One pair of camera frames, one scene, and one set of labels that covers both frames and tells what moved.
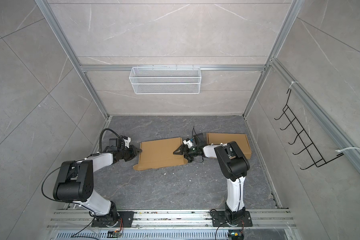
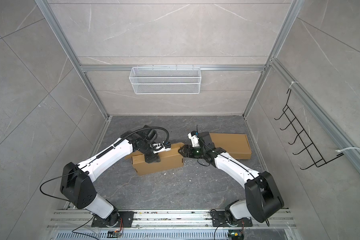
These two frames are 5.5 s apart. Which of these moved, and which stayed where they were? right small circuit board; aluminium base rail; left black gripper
Moved: left black gripper
Stayed: aluminium base rail; right small circuit board
